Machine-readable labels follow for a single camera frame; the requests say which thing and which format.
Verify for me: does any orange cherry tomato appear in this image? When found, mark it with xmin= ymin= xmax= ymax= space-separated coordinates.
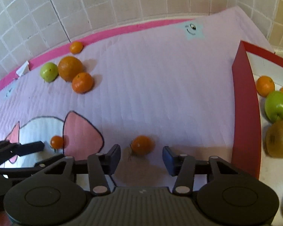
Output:
xmin=130 ymin=135 xmax=155 ymax=156

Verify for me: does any small red tomato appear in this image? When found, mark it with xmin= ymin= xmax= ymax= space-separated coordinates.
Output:
xmin=50 ymin=136 xmax=64 ymax=150

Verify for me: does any red white box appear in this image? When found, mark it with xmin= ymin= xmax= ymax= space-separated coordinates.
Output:
xmin=231 ymin=41 xmax=283 ymax=225

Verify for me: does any green apple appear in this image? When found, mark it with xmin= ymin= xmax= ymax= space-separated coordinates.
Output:
xmin=264 ymin=91 xmax=283 ymax=124
xmin=40 ymin=62 xmax=59 ymax=83

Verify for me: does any brown kiwi fruit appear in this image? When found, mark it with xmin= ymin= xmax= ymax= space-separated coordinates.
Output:
xmin=265 ymin=120 xmax=283 ymax=159

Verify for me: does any green apple front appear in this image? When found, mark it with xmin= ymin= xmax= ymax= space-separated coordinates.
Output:
xmin=264 ymin=91 xmax=283 ymax=124

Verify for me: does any white mat label tag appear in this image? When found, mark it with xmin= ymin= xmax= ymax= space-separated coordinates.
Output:
xmin=16 ymin=61 xmax=30 ymax=78

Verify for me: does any mandarin near large orange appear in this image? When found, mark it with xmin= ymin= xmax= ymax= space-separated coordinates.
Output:
xmin=71 ymin=73 xmax=94 ymax=94

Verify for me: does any pink quilted mat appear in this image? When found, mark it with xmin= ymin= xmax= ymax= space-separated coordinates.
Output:
xmin=0 ymin=7 xmax=272 ymax=187

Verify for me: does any large orange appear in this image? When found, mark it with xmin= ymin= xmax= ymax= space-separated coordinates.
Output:
xmin=58 ymin=56 xmax=84 ymax=82

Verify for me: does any small mandarin by border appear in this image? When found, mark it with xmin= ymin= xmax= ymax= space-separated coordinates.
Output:
xmin=69 ymin=41 xmax=84 ymax=55

